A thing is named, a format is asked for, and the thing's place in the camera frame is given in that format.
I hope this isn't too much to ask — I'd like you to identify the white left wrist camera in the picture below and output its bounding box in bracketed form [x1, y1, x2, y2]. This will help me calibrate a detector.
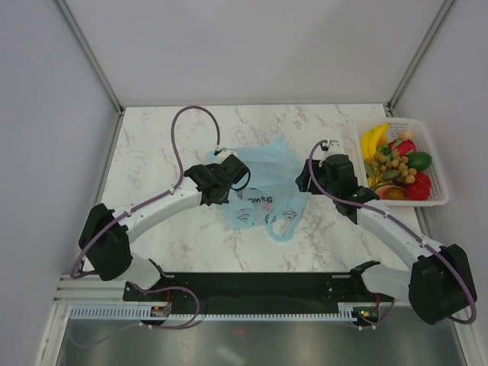
[214, 147, 237, 159]

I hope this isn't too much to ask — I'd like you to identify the red fake apple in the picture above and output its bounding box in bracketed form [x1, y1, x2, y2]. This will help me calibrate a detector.
[406, 172, 432, 201]

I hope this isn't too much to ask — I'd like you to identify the aluminium frame rail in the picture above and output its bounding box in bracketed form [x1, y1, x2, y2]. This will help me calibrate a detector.
[51, 272, 470, 306]

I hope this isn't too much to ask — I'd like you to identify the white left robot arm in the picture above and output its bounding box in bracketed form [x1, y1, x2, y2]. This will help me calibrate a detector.
[71, 152, 251, 300]

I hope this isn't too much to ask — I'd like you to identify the light blue plastic bag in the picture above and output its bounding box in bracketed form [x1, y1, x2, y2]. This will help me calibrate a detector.
[220, 137, 308, 242]

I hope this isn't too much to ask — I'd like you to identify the green fake mango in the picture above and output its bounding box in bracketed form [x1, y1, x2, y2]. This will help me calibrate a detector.
[407, 152, 432, 172]

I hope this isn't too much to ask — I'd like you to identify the white slotted cable duct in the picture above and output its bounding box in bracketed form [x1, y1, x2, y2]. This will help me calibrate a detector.
[69, 304, 357, 322]

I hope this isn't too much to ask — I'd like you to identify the right aluminium corner post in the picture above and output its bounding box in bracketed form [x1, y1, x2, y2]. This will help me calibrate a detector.
[384, 0, 457, 117]

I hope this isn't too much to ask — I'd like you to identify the aluminium corner post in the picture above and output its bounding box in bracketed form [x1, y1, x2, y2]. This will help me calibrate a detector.
[53, 0, 126, 115]
[384, 0, 457, 117]

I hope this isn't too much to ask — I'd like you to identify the brown fake longan bunch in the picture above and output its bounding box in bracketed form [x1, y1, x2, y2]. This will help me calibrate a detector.
[364, 150, 417, 188]

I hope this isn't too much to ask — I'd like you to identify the orange fake peach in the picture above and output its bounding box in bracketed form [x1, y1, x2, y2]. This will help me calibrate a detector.
[375, 185, 407, 201]

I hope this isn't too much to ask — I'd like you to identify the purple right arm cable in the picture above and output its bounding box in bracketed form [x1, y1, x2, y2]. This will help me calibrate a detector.
[307, 140, 478, 331]

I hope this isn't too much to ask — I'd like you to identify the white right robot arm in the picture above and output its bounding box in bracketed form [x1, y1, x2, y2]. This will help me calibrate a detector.
[296, 154, 477, 325]

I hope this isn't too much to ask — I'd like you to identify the red fake dragon fruit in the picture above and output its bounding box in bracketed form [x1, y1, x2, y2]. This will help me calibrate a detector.
[383, 139, 417, 160]

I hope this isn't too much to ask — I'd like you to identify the yellow fake banana bunch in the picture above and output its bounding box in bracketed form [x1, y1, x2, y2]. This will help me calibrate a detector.
[360, 123, 390, 160]

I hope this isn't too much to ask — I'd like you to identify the left aluminium corner post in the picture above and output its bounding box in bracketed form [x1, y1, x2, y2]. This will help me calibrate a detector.
[53, 0, 126, 115]

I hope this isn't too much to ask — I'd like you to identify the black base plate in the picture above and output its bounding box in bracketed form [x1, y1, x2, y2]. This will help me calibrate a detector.
[123, 272, 391, 313]

